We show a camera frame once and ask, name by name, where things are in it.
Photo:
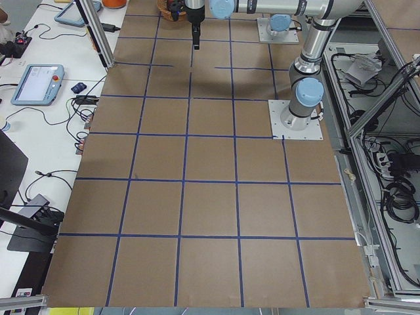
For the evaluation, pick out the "aluminium frame post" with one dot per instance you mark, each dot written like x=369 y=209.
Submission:
x=96 y=32

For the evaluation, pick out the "black power adapter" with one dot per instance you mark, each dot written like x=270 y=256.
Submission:
x=110 y=28

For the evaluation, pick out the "black electronics board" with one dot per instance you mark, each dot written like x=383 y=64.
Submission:
x=20 y=44

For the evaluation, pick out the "orange object on desk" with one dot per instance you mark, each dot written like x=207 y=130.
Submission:
x=114 y=4

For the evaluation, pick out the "black monitor stand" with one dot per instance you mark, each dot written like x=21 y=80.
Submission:
x=36 y=234

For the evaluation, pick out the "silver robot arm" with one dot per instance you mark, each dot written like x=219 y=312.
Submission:
x=303 y=73
x=279 y=25

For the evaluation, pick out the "near teach pendant tablet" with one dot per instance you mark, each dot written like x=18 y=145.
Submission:
x=39 y=85

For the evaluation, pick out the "small dark blue pouch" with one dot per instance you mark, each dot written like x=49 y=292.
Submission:
x=78 y=88

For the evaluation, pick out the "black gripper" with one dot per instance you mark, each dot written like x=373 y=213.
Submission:
x=195 y=15

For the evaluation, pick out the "teach pendant tablet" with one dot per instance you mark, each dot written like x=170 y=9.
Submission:
x=39 y=85
x=71 y=15

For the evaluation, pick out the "white power strip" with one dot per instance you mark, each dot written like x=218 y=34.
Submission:
x=382 y=161

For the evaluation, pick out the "grey usb hub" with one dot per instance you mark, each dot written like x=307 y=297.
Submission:
x=33 y=206

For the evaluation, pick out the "woven wicker basket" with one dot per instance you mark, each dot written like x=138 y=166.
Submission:
x=161 y=5

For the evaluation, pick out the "far teach pendant tablet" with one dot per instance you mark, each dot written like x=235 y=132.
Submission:
x=71 y=15

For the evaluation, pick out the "aluminium cabinet frame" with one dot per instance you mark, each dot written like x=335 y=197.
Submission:
x=372 y=65

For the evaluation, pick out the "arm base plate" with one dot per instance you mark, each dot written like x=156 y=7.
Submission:
x=290 y=39
x=286 y=126

